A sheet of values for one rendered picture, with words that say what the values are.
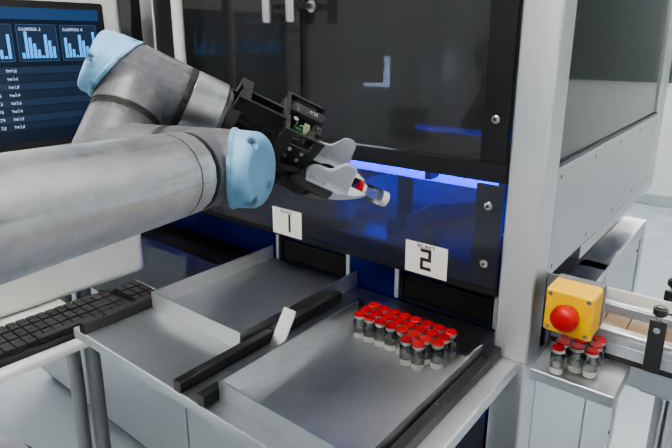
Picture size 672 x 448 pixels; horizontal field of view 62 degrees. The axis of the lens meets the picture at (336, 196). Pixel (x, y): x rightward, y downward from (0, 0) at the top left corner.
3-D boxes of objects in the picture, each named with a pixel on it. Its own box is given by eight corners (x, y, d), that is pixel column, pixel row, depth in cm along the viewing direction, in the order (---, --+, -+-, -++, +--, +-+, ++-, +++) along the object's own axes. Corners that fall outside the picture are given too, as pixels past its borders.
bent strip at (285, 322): (285, 335, 101) (284, 306, 100) (297, 340, 99) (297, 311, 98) (226, 370, 90) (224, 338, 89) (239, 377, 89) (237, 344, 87)
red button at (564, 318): (554, 320, 87) (557, 297, 86) (581, 328, 85) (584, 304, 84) (546, 330, 84) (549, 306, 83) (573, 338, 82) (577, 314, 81)
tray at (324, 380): (356, 316, 108) (356, 299, 107) (481, 363, 93) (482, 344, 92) (219, 401, 83) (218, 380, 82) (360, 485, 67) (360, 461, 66)
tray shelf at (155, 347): (258, 260, 141) (258, 253, 140) (533, 353, 99) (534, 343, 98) (73, 336, 105) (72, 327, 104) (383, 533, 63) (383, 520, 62)
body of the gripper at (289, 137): (330, 150, 65) (235, 106, 60) (294, 193, 70) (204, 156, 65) (330, 109, 70) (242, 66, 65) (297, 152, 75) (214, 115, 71)
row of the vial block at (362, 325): (358, 331, 102) (358, 309, 101) (445, 366, 91) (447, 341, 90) (350, 336, 100) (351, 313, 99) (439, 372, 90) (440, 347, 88)
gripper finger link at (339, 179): (384, 189, 69) (321, 156, 66) (358, 215, 73) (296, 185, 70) (384, 172, 71) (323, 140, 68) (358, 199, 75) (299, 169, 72)
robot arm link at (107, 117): (123, 196, 50) (163, 95, 55) (29, 186, 54) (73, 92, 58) (168, 228, 57) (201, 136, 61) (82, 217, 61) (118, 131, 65)
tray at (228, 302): (272, 258, 137) (271, 244, 136) (357, 285, 122) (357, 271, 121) (152, 307, 112) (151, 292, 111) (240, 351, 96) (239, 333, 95)
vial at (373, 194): (380, 198, 78) (355, 187, 76) (390, 189, 77) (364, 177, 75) (381, 210, 76) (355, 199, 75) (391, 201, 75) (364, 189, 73)
